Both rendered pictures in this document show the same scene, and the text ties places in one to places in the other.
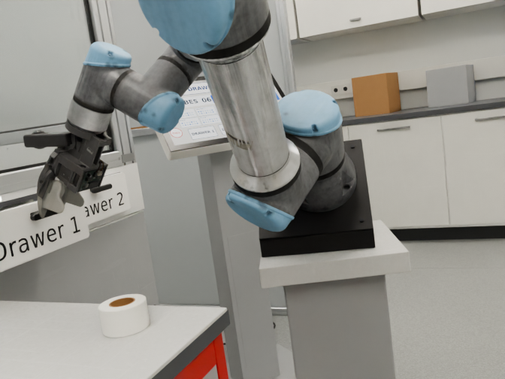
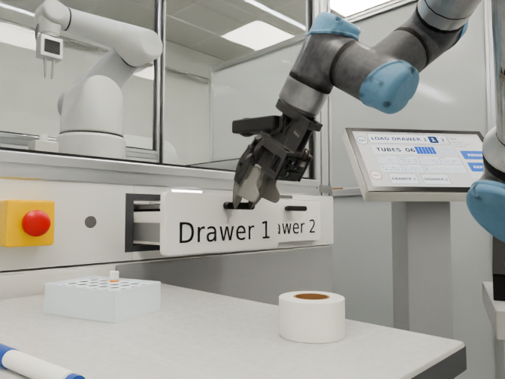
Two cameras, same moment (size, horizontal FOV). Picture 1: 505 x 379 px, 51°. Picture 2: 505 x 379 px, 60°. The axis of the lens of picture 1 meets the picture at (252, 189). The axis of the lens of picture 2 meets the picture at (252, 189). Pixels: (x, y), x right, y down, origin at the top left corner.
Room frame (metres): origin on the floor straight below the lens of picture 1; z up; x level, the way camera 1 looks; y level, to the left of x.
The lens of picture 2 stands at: (0.29, 0.11, 0.89)
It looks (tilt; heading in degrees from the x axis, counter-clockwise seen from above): 3 degrees up; 20
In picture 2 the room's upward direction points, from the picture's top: straight up
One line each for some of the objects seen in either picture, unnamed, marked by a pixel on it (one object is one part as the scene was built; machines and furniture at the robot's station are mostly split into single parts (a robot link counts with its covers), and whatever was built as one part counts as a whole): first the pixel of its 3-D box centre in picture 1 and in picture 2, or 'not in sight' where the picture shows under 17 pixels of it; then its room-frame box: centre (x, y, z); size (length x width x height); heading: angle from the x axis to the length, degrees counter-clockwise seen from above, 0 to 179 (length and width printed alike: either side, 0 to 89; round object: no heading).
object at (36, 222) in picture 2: not in sight; (34, 222); (0.81, 0.65, 0.88); 0.04 x 0.03 x 0.04; 155
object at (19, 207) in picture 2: not in sight; (27, 222); (0.82, 0.68, 0.88); 0.07 x 0.05 x 0.07; 155
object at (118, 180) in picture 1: (92, 201); (285, 220); (1.41, 0.43, 0.87); 0.29 x 0.02 x 0.11; 155
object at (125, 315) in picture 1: (124, 314); (311, 315); (0.76, 0.21, 0.78); 0.07 x 0.07 x 0.04
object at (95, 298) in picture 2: not in sight; (103, 297); (0.77, 0.50, 0.78); 0.12 x 0.08 x 0.04; 83
